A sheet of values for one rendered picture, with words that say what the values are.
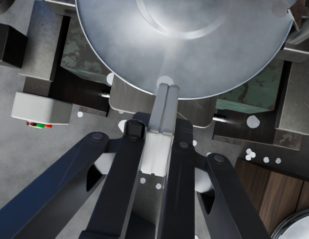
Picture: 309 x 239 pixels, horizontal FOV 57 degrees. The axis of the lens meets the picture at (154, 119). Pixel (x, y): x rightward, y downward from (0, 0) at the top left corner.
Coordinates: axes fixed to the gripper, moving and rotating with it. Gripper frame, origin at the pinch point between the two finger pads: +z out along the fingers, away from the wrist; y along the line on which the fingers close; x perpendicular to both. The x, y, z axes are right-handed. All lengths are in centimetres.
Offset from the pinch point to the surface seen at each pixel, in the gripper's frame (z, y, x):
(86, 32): 20.9, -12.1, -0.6
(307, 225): 40, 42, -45
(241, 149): 82, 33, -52
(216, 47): 21.7, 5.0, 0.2
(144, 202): 67, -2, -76
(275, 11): 24.8, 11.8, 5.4
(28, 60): 31.4, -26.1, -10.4
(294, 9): 24.5, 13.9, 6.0
